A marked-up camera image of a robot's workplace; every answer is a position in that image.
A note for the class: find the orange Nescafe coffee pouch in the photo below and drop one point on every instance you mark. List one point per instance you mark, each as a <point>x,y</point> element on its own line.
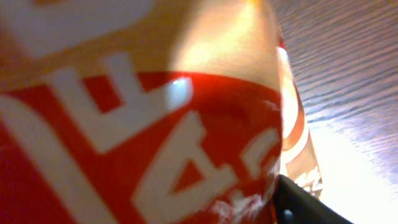
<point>148,112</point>

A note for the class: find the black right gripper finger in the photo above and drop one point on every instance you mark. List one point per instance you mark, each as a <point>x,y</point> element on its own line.
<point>293,205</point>

